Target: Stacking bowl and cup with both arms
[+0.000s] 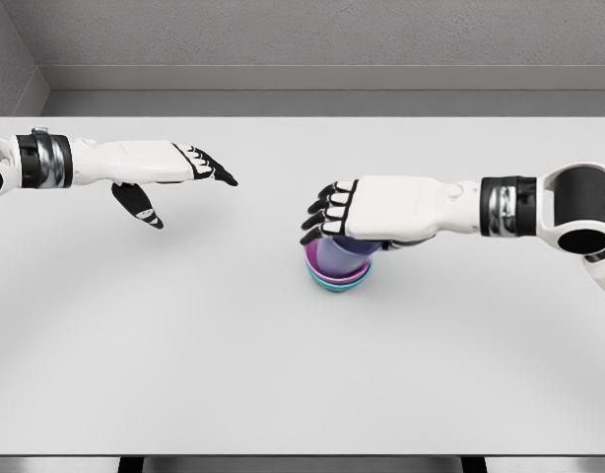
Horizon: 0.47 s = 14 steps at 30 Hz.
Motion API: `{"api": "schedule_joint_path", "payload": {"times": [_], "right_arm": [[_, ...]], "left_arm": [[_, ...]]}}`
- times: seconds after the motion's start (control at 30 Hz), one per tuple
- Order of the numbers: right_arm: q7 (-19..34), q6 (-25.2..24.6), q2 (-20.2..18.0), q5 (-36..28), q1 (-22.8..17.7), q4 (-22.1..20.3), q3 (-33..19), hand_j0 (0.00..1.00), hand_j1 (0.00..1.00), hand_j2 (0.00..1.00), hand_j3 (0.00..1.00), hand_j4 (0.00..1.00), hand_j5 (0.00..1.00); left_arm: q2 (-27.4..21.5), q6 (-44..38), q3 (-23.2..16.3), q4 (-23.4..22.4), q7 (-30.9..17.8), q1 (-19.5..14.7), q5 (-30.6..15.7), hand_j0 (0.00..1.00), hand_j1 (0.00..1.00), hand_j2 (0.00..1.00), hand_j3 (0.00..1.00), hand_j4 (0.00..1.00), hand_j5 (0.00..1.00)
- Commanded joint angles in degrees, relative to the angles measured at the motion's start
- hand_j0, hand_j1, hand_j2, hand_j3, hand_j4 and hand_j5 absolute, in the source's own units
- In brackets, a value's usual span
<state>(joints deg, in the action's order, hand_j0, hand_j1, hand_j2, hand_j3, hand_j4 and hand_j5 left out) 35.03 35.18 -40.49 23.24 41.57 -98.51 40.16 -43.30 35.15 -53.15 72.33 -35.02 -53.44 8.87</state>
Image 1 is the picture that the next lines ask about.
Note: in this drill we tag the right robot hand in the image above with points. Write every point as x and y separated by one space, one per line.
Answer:
391 207

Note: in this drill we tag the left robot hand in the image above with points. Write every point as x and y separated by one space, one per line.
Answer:
150 160

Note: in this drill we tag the lavender blue cup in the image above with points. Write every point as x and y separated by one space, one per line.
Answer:
339 253

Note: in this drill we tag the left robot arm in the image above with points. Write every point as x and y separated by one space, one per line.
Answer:
41 160

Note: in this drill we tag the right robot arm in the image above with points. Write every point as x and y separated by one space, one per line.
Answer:
539 217

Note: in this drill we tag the pink bowl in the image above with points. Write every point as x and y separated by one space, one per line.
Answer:
357 274

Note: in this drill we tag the teal bowl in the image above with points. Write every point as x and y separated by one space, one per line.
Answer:
339 287

